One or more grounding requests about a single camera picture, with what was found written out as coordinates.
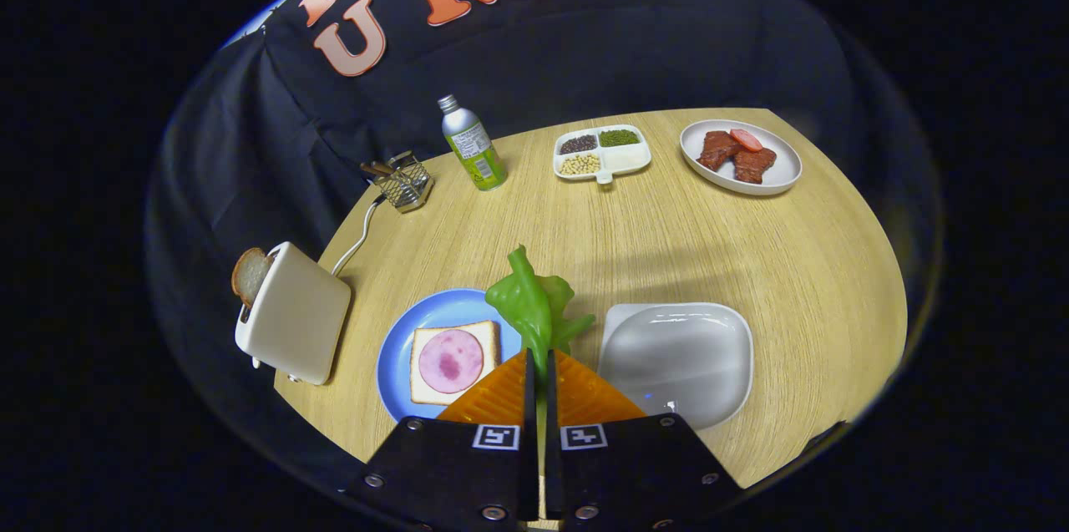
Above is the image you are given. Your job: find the cream white toaster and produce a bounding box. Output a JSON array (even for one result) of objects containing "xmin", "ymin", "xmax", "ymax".
[{"xmin": 235, "ymin": 241, "xmax": 352, "ymax": 386}]

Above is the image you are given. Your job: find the toasted bread slice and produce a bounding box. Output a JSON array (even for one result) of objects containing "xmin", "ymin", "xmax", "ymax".
[{"xmin": 231, "ymin": 247, "xmax": 275, "ymax": 309}]

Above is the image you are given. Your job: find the white bread slice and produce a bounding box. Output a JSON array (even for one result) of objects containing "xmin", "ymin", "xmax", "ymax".
[{"xmin": 409, "ymin": 321, "xmax": 500, "ymax": 406}]

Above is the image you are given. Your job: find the pink ham slice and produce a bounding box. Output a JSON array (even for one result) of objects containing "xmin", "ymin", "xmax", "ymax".
[{"xmin": 418, "ymin": 329, "xmax": 484, "ymax": 394}]

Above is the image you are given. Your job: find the white round plate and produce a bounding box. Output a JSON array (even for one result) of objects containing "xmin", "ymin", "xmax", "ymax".
[{"xmin": 680, "ymin": 119, "xmax": 803, "ymax": 196}]

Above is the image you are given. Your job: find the green lettuce leaf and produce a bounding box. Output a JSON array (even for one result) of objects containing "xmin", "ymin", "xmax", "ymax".
[{"xmin": 485, "ymin": 245, "xmax": 596, "ymax": 449}]

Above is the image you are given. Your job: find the silver bottle with green label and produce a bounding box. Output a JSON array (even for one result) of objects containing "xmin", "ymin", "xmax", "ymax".
[{"xmin": 438, "ymin": 94, "xmax": 508, "ymax": 191}]

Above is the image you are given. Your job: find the white divided dish with beans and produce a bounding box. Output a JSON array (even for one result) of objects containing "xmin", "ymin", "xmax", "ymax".
[{"xmin": 553, "ymin": 124, "xmax": 652, "ymax": 185}]

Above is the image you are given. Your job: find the metal wire basket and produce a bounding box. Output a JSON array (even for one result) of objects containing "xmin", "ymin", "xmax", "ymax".
[{"xmin": 361, "ymin": 150, "xmax": 435, "ymax": 214}]

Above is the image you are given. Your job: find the white rounded square plate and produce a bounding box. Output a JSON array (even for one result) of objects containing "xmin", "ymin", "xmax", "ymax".
[{"xmin": 598, "ymin": 302, "xmax": 754, "ymax": 431}]

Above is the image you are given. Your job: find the white toaster cable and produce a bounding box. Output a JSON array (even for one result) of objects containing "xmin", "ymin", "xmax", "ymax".
[{"xmin": 332, "ymin": 195, "xmax": 387, "ymax": 276}]

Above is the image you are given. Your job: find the black backdrop cloth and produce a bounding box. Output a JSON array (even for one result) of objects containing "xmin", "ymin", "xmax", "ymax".
[{"xmin": 146, "ymin": 0, "xmax": 928, "ymax": 441}]

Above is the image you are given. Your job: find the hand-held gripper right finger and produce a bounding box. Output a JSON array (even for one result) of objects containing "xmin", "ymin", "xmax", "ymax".
[{"xmin": 545, "ymin": 351, "xmax": 746, "ymax": 531}]

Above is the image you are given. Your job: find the blue round plate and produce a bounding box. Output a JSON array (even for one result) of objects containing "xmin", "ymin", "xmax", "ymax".
[{"xmin": 377, "ymin": 289, "xmax": 523, "ymax": 423}]

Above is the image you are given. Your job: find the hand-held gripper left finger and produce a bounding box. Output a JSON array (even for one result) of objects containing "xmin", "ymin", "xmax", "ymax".
[{"xmin": 341, "ymin": 351, "xmax": 540, "ymax": 531}]

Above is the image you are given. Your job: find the brown meat piece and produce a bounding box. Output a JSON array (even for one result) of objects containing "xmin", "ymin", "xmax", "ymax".
[
  {"xmin": 697, "ymin": 130, "xmax": 741, "ymax": 172},
  {"xmin": 733, "ymin": 146, "xmax": 778, "ymax": 184}
]

